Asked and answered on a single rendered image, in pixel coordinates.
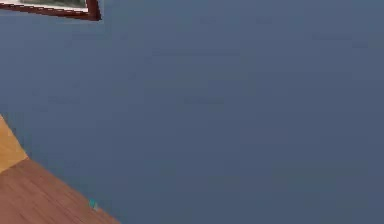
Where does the dark red framed wall picture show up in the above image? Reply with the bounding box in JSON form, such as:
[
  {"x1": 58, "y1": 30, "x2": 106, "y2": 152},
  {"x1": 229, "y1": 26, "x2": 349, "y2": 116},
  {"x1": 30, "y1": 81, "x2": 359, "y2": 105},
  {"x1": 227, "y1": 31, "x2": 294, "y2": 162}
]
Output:
[{"x1": 0, "y1": 0, "x2": 102, "y2": 22}]

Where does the orange wooden cabinet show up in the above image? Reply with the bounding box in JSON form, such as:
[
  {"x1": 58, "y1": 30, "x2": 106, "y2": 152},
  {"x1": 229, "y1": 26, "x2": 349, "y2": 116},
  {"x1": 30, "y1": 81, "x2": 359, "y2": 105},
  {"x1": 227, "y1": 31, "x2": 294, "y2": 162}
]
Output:
[{"x1": 0, "y1": 114, "x2": 30, "y2": 174}]

